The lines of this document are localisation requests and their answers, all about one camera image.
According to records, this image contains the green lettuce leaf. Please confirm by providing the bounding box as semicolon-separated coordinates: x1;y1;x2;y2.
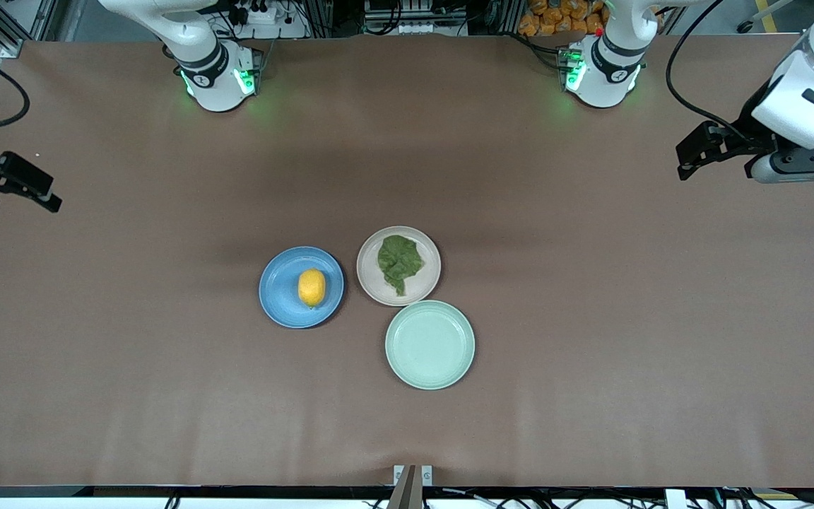
377;234;426;297

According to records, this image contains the aluminium frame rail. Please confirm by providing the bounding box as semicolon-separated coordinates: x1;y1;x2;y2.
0;0;72;61

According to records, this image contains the green round plate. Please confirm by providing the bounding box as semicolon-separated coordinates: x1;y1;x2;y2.
384;300;476;391

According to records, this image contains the metal post with brackets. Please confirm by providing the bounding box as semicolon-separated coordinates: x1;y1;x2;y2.
387;464;434;509

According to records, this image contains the bag of orange items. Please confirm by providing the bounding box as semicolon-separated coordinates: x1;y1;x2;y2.
518;0;609;36

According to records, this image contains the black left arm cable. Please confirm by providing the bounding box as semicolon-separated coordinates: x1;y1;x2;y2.
664;0;757;142

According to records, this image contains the yellow lemon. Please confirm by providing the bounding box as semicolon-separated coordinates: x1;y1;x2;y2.
297;268;327;309

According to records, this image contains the beige plate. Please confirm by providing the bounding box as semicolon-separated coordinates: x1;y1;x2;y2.
356;226;442;307

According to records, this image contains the long white power strip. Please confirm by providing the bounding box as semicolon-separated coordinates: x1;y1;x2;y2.
399;21;468;35

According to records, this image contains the blue round plate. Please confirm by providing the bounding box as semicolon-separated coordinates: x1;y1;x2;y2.
259;246;346;329

